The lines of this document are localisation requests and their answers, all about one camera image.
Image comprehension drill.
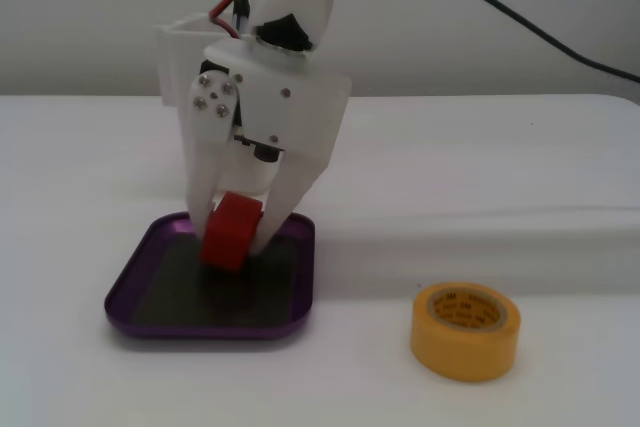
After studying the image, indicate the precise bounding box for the long black cable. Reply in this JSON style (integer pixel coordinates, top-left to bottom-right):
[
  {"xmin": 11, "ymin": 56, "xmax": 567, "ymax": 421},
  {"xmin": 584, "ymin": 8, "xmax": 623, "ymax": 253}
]
[{"xmin": 397, "ymin": 0, "xmax": 640, "ymax": 84}]

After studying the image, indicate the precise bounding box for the white plastic pen holder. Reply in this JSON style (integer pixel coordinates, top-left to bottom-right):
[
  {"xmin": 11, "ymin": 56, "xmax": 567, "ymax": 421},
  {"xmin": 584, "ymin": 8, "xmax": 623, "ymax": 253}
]
[{"xmin": 154, "ymin": 11, "xmax": 236, "ymax": 108}]

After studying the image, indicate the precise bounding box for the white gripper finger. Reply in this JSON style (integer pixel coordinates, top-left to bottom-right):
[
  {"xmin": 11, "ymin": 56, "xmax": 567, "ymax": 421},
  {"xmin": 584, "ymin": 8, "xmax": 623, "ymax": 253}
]
[
  {"xmin": 184, "ymin": 71, "xmax": 242, "ymax": 244},
  {"xmin": 249, "ymin": 151, "xmax": 329, "ymax": 258}
]

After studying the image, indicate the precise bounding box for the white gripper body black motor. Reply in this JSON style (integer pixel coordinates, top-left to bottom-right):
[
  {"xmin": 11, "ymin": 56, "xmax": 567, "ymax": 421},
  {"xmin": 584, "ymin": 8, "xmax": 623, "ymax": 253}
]
[{"xmin": 202, "ymin": 36, "xmax": 351, "ymax": 194}]

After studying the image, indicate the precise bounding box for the yellow masking tape roll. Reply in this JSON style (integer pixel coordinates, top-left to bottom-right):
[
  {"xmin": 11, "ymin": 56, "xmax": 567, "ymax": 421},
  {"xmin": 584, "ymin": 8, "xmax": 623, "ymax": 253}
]
[{"xmin": 410, "ymin": 282, "xmax": 523, "ymax": 383}]

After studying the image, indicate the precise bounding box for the red cube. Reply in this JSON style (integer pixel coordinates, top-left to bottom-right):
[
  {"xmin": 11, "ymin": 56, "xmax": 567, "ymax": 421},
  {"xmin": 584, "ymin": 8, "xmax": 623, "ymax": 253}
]
[{"xmin": 198, "ymin": 190, "xmax": 265, "ymax": 276}]

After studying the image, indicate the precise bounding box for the purple metal tray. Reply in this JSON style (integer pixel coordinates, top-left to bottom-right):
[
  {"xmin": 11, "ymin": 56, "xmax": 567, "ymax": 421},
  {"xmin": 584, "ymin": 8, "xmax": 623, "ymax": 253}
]
[{"xmin": 103, "ymin": 211, "xmax": 316, "ymax": 341}]

